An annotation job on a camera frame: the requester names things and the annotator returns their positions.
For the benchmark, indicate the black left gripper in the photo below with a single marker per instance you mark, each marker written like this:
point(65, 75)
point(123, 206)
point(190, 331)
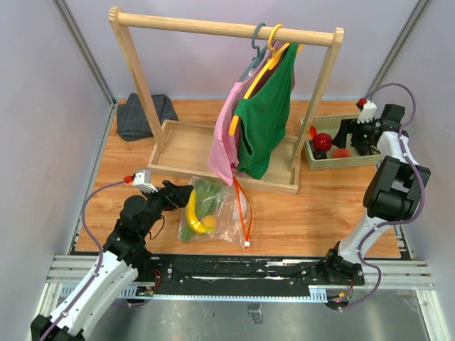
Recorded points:
point(174, 196)

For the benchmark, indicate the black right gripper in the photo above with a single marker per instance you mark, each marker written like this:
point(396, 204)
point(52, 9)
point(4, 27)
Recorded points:
point(349, 126)

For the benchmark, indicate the orange fake peach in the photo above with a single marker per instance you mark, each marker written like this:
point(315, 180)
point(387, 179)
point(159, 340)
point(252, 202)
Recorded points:
point(341, 153)

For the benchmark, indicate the red fake apple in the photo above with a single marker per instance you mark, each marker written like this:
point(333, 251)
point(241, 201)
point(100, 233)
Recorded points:
point(322, 142)

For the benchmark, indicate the clear zip top bag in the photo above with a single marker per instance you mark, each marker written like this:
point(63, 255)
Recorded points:
point(234, 216)

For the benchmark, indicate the yellow fake lemon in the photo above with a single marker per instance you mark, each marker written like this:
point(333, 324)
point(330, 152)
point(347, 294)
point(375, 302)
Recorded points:
point(210, 222)

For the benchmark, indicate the small dark fake plum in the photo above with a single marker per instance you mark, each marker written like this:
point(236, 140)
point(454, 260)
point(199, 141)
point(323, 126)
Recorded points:
point(320, 155)

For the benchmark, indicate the red fake chili pepper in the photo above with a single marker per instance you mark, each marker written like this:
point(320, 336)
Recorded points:
point(311, 133)

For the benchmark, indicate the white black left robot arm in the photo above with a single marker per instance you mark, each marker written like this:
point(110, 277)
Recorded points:
point(121, 260)

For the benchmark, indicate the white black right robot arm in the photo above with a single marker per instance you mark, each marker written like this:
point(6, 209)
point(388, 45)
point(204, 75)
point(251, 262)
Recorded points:
point(395, 195)

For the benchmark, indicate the yellow fake banana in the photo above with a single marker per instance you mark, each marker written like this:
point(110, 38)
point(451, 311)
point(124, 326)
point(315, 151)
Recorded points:
point(194, 223)

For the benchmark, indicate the green fake lettuce leaf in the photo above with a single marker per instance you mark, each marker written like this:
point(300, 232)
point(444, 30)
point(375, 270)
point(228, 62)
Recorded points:
point(208, 202)

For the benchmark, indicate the light green plastic basket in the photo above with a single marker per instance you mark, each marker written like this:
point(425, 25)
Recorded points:
point(330, 124)

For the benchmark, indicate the pink shirt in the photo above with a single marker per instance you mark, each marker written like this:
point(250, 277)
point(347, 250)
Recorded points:
point(223, 159)

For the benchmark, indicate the dark grey folded cloth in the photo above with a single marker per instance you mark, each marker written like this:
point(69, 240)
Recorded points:
point(132, 124)

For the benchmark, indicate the green sleeveless shirt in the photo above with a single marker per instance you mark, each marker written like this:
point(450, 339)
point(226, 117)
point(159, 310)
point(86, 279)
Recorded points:
point(263, 118)

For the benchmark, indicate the yellow clothes hanger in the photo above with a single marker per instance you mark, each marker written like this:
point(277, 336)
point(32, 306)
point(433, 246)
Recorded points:
point(270, 64)

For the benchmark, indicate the grey-green clothes hanger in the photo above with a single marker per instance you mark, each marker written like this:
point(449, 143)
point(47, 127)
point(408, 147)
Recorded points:
point(260, 53)

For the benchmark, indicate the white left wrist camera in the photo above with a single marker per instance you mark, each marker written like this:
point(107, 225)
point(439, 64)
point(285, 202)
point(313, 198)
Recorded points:
point(142, 181)

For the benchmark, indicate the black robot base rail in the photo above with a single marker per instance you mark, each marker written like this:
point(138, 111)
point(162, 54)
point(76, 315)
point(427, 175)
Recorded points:
point(241, 276)

